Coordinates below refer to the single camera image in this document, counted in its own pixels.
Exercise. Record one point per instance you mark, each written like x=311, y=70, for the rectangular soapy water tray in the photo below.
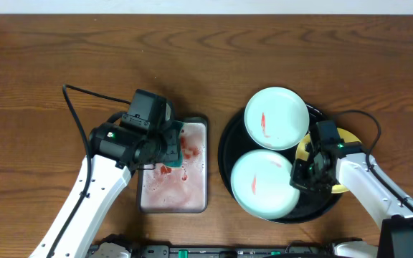
x=181, y=188

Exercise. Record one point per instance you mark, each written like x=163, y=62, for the mint plate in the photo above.
x=276, y=118
x=260, y=182

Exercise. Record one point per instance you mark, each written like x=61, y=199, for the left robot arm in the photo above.
x=115, y=154

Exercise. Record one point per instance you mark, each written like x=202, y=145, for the yellow plate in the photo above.
x=348, y=135

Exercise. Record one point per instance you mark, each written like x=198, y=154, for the mint plate rear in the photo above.
x=276, y=118

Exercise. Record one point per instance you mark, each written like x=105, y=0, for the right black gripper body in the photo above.
x=306, y=177

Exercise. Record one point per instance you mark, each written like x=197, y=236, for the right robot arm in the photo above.
x=388, y=205

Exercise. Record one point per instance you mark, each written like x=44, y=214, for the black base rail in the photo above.
x=110, y=250

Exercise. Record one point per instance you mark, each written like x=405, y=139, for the mint plate front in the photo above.
x=260, y=182

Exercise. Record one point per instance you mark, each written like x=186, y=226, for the green yellow sponge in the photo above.
x=174, y=155

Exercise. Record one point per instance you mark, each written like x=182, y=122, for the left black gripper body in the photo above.
x=174, y=142

